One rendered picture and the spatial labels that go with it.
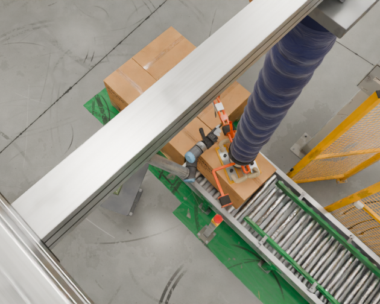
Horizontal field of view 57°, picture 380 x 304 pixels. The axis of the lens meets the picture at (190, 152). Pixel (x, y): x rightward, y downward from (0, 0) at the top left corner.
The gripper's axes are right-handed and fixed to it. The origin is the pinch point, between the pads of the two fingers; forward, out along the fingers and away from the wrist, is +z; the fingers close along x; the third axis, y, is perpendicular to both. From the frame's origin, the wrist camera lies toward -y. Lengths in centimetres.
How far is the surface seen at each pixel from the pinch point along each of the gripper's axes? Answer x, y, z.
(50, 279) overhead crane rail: 200, 43, -117
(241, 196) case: -26, 50, -22
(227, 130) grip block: -11.3, 4.9, 6.9
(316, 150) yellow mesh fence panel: 1, 68, 39
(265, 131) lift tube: 63, 36, -8
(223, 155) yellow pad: -21.6, 16.0, -7.6
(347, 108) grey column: -7, 64, 94
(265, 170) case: -26, 50, 9
